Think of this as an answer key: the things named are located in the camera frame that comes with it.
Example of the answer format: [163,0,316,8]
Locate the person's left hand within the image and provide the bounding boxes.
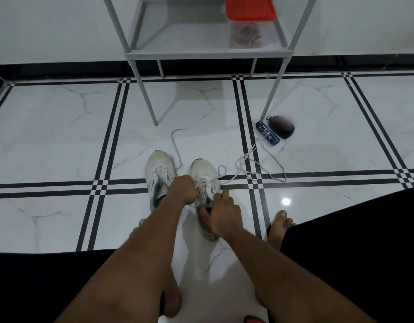
[166,175,201,208]

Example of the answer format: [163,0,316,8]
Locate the person's right hand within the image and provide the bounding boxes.
[197,190,244,242]

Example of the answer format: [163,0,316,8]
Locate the white grey sneaker shoe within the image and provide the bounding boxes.
[145,150,178,213]
[189,158,225,242]

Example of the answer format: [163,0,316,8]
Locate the grey white shoelace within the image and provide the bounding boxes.
[170,128,228,199]
[233,137,288,183]

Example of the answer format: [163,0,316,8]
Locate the clear box with red lid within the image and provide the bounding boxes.
[231,23,264,48]

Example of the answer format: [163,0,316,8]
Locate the clear container with red lid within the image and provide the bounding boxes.
[224,0,278,49]

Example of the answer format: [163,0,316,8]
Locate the person's left forearm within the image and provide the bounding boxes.
[54,198,194,323]

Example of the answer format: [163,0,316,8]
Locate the person's right forearm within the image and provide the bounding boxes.
[224,227,377,323]

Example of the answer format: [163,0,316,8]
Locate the person's right foot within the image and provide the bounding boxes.
[266,210,298,252]

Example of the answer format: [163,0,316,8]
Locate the person's foot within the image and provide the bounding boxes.
[129,218,148,238]
[266,210,298,252]

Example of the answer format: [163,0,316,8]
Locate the person's left foot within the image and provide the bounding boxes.
[129,218,148,238]

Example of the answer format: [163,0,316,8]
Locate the person's right leg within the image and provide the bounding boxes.
[254,288,272,309]

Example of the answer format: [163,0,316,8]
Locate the grey metal shelf rack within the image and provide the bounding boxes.
[102,0,320,127]

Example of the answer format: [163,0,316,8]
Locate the black oval polish bottle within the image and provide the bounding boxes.
[265,115,296,140]

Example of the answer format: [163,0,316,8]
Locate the black shorts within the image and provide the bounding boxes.
[0,185,414,323]

